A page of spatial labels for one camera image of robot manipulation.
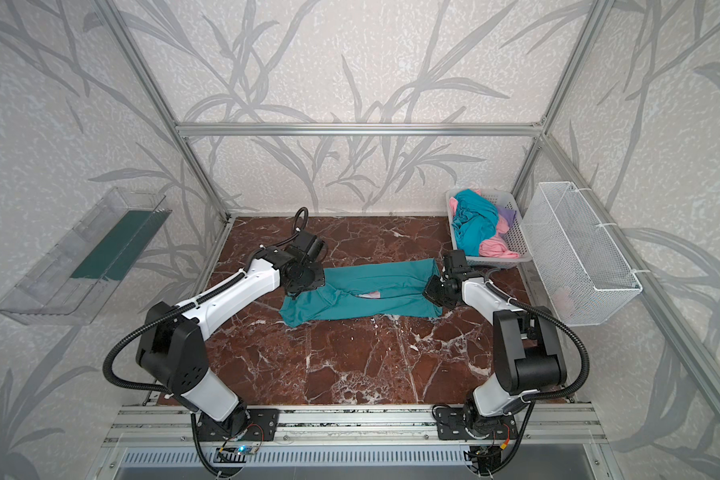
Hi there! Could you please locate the aluminium frame crossbar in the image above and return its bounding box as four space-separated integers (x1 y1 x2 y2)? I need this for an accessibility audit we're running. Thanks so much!
176 122 542 137

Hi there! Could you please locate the clear plastic wall tray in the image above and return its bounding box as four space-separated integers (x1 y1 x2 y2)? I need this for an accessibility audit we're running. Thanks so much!
0 187 172 326

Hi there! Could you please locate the teal printed t-shirt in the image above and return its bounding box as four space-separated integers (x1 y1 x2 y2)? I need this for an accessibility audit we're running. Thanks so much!
280 259 442 327

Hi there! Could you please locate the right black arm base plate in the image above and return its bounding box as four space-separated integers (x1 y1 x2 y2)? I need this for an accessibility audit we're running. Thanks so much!
431 404 518 443

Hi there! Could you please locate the left black corrugated cable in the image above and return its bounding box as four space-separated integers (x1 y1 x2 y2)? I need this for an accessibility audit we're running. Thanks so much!
101 206 310 394

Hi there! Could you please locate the purple t-shirt in basket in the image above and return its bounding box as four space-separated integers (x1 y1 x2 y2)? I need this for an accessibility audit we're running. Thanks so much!
496 206 517 228

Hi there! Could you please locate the teal t-shirt in basket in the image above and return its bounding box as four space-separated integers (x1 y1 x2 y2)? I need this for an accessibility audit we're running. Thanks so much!
451 190 499 257

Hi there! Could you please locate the pink item in wire basket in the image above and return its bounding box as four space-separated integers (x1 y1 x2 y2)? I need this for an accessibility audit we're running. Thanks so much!
551 286 576 320

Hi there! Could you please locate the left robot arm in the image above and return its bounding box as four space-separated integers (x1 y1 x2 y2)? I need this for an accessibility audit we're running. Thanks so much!
136 231 325 432

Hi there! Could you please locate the pink t-shirt in basket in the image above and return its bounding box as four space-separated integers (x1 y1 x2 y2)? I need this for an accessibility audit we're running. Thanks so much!
448 195 520 259

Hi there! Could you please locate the slotted white cable duct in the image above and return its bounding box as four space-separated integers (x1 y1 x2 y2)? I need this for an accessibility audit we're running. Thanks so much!
120 446 469 468

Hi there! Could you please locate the aluminium front rail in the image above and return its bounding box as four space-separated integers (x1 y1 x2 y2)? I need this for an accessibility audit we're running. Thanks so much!
102 403 607 448

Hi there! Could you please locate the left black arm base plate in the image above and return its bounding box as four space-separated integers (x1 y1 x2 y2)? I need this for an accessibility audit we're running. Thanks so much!
195 406 281 443

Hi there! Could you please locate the white wire mesh basket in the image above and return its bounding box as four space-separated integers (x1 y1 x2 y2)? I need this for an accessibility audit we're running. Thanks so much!
521 182 643 327

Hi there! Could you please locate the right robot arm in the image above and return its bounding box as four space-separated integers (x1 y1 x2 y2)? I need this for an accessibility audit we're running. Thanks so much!
424 250 567 424

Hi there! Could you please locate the green circuit board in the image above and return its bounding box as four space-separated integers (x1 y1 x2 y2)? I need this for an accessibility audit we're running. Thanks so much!
217 445 261 459

